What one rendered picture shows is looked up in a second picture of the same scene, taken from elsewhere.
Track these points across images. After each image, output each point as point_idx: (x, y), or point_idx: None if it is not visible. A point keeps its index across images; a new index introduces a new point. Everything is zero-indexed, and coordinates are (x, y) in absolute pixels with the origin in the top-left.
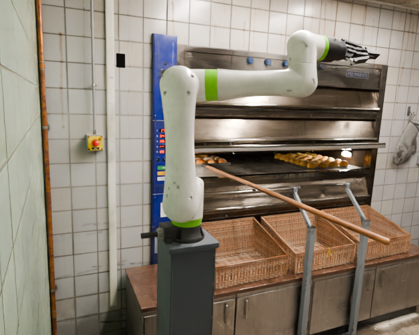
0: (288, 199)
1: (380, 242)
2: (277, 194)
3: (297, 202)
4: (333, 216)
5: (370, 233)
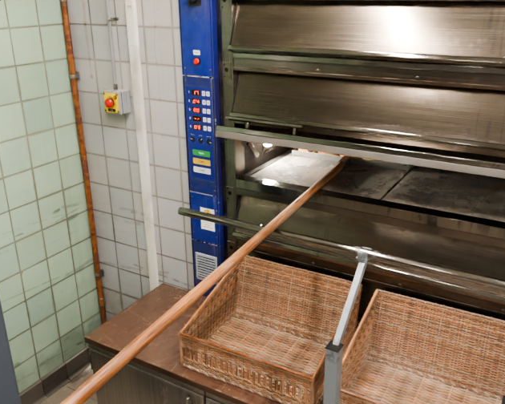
0: (220, 265)
1: None
2: (237, 250)
3: (206, 277)
4: (151, 327)
5: (78, 387)
